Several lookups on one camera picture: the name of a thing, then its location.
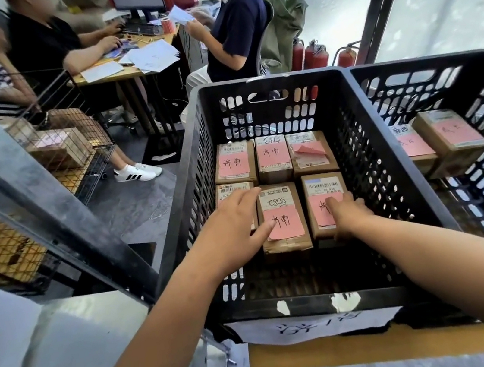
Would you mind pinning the white paper sheet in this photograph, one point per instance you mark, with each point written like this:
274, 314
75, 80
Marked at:
101, 71

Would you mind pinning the person's left thumb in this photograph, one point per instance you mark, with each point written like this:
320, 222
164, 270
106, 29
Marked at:
264, 230

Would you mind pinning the person's right fingers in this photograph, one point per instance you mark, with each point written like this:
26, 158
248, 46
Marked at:
341, 203

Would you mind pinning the red fire extinguisher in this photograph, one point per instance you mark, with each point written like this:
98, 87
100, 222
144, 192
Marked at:
346, 57
297, 55
317, 55

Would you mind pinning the green jacket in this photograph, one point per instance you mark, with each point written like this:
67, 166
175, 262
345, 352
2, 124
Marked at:
281, 14

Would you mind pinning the white striped sneaker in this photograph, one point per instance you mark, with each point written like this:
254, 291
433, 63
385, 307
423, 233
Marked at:
133, 174
151, 167

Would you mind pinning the black keyboard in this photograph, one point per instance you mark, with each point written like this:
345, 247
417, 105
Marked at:
142, 28

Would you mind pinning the black plastic lattice crate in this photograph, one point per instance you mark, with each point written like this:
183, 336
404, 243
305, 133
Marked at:
433, 63
271, 82

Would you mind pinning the torn white paper label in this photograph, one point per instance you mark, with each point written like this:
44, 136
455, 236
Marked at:
292, 327

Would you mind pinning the person's right forearm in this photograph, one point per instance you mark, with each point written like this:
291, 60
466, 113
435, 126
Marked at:
443, 268

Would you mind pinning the small white paper slip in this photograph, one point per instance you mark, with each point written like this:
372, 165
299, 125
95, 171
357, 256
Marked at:
180, 15

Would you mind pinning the person's right hand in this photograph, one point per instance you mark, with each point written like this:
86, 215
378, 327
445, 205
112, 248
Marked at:
347, 214

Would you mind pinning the person's left forearm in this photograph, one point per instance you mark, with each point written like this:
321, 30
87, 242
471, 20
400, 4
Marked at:
158, 350

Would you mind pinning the grey metal shelf rack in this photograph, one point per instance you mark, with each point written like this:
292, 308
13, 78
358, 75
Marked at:
17, 180

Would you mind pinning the person's left hand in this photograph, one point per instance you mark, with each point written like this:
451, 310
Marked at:
223, 239

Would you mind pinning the brown package pink note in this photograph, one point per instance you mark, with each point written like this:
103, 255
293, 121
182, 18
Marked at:
321, 186
451, 134
412, 145

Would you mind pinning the group of brown taped parcels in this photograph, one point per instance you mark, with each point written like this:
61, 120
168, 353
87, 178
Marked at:
272, 158

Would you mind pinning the pile of white papers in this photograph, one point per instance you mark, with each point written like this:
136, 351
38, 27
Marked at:
153, 56

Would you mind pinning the cardboard box pink note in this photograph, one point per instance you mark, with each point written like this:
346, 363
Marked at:
58, 148

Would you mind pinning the wooden office desk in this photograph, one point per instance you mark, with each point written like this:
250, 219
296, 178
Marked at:
133, 72

